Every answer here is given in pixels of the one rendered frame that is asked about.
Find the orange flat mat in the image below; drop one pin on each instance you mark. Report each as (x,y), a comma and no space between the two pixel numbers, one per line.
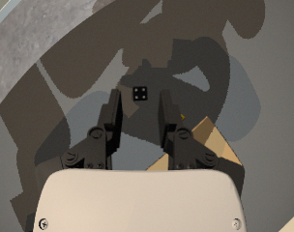
(207,134)

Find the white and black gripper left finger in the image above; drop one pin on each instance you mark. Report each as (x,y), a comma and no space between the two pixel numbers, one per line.
(93,152)

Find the black die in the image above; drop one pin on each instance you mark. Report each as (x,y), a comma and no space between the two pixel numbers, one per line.
(139,93)

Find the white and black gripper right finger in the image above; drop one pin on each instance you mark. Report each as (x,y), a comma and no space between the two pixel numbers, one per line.
(184,152)

